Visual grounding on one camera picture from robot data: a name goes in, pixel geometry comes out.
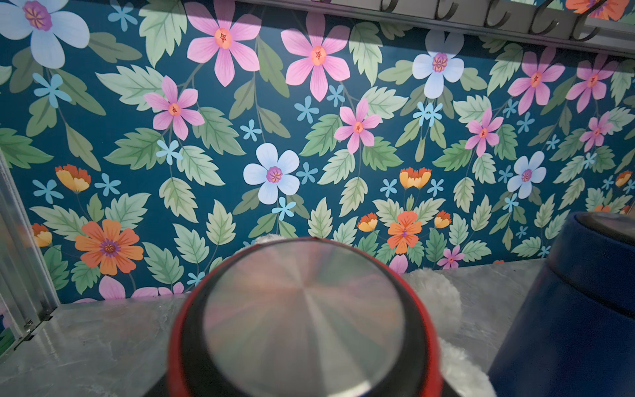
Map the white teddy bear plush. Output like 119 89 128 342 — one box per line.
246 236 494 396

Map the dark blue thermos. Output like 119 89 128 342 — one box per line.
489 213 634 396

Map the red thermos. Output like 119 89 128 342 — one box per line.
165 238 444 396

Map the black wall hook rail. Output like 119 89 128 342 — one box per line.
257 0 634 57

